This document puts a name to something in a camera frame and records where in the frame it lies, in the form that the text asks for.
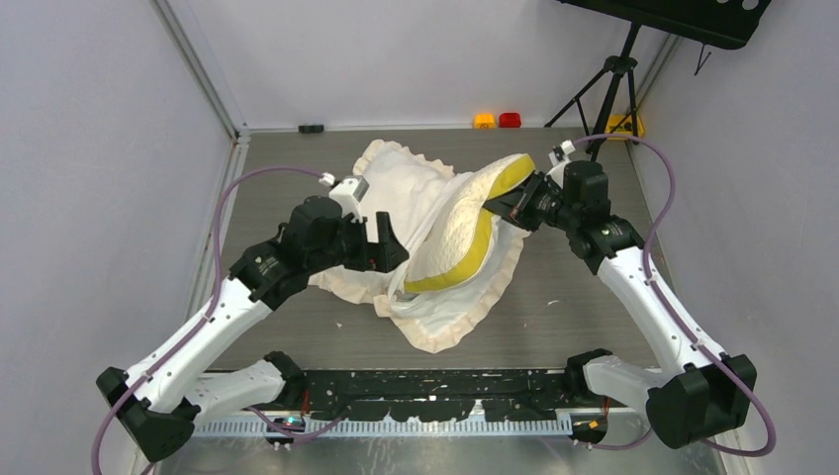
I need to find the orange block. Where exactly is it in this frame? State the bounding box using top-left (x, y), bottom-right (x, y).
top-left (473, 113), bottom-right (498, 129)

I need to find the aluminium frame rail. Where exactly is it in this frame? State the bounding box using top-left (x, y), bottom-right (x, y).
top-left (138, 373), bottom-right (749, 475)

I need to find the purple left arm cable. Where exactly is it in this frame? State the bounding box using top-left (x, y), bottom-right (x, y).
top-left (90, 164), bottom-right (348, 475)

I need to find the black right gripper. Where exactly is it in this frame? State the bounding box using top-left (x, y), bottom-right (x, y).
top-left (483, 169), bottom-right (579, 233)

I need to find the red block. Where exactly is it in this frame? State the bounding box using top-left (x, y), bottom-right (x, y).
top-left (498, 112), bottom-right (522, 129)

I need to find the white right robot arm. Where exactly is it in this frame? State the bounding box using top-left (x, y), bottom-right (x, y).
top-left (484, 161), bottom-right (757, 448)

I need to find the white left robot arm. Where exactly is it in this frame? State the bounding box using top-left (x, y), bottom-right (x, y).
top-left (96, 196), bottom-right (409, 462)

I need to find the black music stand tripod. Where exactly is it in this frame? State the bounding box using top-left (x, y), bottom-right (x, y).
top-left (543, 0), bottom-right (771, 137)

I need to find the small black wall bracket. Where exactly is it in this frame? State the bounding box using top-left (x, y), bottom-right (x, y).
top-left (298, 124), bottom-right (325, 135)

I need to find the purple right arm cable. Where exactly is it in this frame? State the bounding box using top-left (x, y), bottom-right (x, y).
top-left (563, 134), bottom-right (778, 459)

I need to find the grey pillowcase with cream frill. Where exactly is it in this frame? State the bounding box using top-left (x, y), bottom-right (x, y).
top-left (309, 140), bottom-right (536, 353)

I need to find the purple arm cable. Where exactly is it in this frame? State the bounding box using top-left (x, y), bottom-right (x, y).
top-left (563, 134), bottom-right (778, 459)
top-left (90, 164), bottom-right (348, 475)

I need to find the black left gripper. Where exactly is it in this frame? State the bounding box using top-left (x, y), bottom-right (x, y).
top-left (308, 210), bottom-right (408, 274)

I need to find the yellow corner bracket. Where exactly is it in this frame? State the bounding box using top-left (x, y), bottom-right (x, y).
top-left (605, 114), bottom-right (645, 141)

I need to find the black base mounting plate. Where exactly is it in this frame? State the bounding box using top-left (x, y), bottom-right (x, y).
top-left (259, 369), bottom-right (603, 423)

